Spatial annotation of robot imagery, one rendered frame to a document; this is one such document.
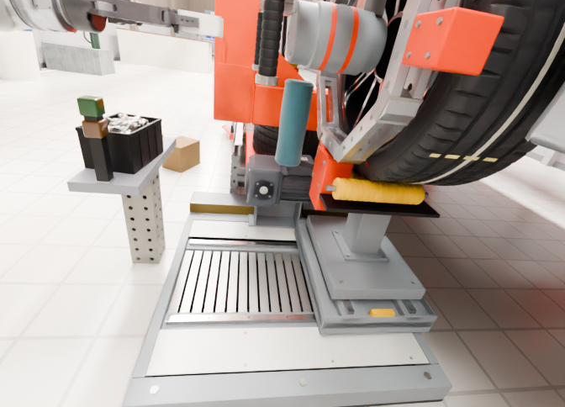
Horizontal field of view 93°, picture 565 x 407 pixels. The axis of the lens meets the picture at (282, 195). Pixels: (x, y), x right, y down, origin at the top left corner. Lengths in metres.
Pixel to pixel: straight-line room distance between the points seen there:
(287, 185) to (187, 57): 7.62
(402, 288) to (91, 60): 5.97
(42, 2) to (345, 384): 0.97
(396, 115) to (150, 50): 8.39
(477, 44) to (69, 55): 6.20
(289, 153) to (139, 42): 8.12
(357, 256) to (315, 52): 0.64
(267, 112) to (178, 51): 7.46
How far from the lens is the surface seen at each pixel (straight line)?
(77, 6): 0.58
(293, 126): 0.84
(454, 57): 0.46
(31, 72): 5.28
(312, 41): 0.68
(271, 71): 0.54
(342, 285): 0.86
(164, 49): 8.66
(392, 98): 0.52
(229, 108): 1.18
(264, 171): 1.04
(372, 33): 0.72
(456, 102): 0.53
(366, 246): 0.98
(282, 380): 0.83
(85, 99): 0.76
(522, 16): 0.55
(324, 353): 0.89
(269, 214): 1.33
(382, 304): 0.98
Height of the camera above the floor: 0.81
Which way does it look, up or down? 28 degrees down
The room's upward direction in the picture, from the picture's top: 9 degrees clockwise
